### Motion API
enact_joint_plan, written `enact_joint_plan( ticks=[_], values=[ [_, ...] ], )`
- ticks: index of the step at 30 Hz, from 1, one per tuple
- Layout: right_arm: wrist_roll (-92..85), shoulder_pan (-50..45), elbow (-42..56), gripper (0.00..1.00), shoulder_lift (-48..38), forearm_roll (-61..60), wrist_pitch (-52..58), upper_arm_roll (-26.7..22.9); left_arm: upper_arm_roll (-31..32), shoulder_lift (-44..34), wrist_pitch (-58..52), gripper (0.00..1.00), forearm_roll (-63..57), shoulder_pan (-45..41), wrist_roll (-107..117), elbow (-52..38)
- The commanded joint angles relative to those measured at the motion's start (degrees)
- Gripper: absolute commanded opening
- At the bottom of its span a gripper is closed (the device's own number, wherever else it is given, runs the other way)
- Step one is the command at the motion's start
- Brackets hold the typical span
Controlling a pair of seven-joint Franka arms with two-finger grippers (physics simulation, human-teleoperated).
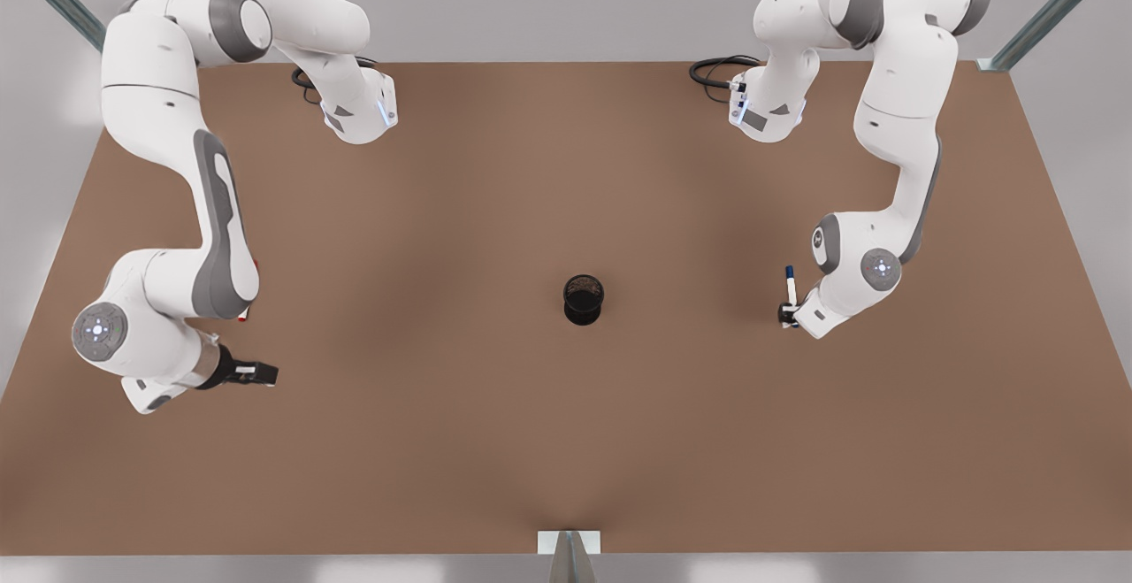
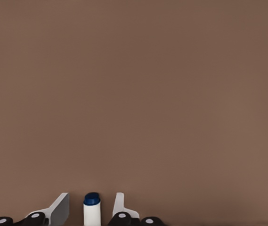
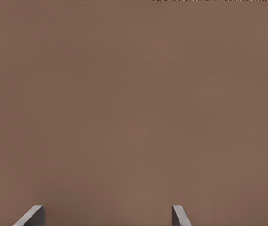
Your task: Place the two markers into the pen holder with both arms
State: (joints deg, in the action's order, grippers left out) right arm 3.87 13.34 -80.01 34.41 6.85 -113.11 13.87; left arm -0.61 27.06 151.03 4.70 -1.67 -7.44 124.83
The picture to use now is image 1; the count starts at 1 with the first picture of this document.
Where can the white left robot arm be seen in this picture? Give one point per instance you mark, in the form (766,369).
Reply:
(893,123)

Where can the black mesh pen holder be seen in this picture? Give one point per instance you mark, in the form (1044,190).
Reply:
(584,299)

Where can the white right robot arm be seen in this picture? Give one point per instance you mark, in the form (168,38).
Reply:
(159,167)

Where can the white marker with blue cap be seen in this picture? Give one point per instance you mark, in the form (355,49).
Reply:
(790,285)

